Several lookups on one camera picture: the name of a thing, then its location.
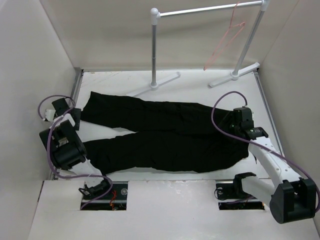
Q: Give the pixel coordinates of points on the right aluminium frame rail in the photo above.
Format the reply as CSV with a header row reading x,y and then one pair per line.
x,y
268,111

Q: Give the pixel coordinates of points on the aluminium frame rail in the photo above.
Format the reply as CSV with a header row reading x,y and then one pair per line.
x,y
73,94
268,111

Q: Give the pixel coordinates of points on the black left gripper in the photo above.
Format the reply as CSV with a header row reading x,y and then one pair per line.
x,y
77,113

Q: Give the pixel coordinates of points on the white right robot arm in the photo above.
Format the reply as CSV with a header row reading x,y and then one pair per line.
x,y
290,197

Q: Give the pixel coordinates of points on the black trousers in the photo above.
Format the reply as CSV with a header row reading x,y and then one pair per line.
x,y
163,135

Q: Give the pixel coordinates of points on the left aluminium frame rail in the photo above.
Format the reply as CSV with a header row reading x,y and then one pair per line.
x,y
73,94

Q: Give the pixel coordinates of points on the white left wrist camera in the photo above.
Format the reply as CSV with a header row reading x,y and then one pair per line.
x,y
49,115

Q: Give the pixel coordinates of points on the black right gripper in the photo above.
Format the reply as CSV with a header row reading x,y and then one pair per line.
x,y
231,120

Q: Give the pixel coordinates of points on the white clothes rack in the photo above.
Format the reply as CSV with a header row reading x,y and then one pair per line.
x,y
185,39

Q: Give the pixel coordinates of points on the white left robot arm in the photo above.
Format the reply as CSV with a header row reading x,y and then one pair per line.
x,y
64,148

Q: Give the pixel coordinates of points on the pink wire hanger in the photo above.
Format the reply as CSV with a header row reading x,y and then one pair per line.
x,y
232,32

